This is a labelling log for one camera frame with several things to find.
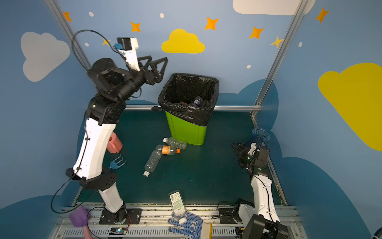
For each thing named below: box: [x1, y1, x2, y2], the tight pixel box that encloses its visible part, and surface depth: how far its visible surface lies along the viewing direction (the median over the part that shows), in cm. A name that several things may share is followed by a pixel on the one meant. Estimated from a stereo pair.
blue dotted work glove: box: [168, 210, 213, 239], surface depth 73 cm
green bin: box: [165, 111, 208, 146], surface depth 90 cm
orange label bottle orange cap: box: [155, 144, 181, 156], surface depth 98 cm
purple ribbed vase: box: [251, 127, 270, 145], surface depth 86 cm
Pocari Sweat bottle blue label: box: [143, 144, 163, 178], surface depth 91 cm
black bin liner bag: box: [151, 73, 220, 127], surface depth 92 cm
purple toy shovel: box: [69, 206, 88, 228], surface depth 75 cm
